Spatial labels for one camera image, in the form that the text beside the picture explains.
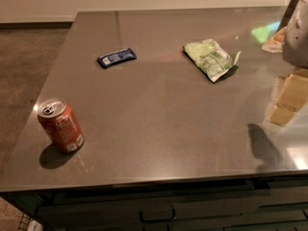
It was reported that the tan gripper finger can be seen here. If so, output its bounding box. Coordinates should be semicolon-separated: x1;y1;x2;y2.
268;105;295;126
276;68;308;112

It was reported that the green jalapeno chip bag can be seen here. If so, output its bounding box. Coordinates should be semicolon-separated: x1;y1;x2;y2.
183;39;241;83

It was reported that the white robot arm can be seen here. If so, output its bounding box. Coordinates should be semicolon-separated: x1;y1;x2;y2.
268;0;308;126

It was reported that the blue rxbar blueberry bar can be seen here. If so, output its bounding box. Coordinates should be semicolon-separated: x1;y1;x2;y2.
97;48;137;69

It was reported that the dark drawer cabinet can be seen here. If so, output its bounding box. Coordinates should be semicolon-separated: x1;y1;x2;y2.
1;176;308;231

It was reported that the red soda can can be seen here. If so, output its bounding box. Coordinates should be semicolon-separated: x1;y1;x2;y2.
38;98;84;153

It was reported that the black drawer handle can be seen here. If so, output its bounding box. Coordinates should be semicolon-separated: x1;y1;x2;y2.
139;206;176;224

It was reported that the black wire basket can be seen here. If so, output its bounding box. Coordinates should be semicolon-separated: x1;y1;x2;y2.
17;214;43;231

